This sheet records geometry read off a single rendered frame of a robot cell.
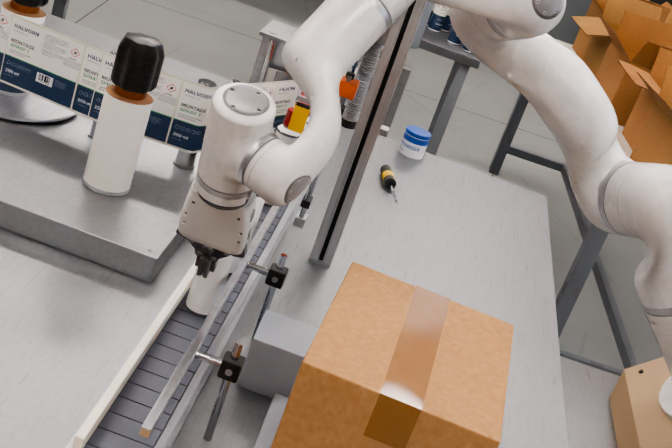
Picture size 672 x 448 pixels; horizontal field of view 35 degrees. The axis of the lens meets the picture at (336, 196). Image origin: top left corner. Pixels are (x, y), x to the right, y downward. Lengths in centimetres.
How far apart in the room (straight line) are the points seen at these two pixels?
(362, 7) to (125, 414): 63
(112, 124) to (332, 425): 88
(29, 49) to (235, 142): 95
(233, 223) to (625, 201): 60
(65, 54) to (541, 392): 113
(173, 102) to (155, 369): 75
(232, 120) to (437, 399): 43
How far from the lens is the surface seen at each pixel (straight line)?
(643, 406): 193
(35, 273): 181
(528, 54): 162
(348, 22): 143
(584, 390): 206
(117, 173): 198
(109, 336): 169
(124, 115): 194
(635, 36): 453
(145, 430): 131
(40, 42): 223
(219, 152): 139
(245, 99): 137
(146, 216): 196
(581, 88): 160
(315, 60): 141
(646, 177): 166
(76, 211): 192
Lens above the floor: 175
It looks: 22 degrees down
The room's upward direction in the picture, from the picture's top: 20 degrees clockwise
